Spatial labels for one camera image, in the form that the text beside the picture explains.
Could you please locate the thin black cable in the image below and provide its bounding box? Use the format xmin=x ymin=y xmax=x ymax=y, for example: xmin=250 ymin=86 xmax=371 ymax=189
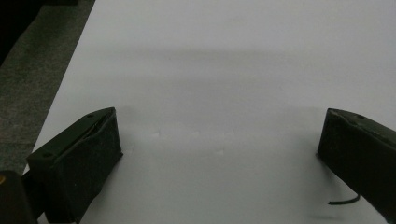
xmin=328 ymin=194 xmax=361 ymax=206

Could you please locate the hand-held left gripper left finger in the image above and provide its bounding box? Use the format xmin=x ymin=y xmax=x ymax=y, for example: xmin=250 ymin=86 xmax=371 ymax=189
xmin=26 ymin=106 xmax=124 ymax=224

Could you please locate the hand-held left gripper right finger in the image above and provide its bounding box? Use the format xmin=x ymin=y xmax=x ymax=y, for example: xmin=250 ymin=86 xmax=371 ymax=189
xmin=317 ymin=107 xmax=396 ymax=223

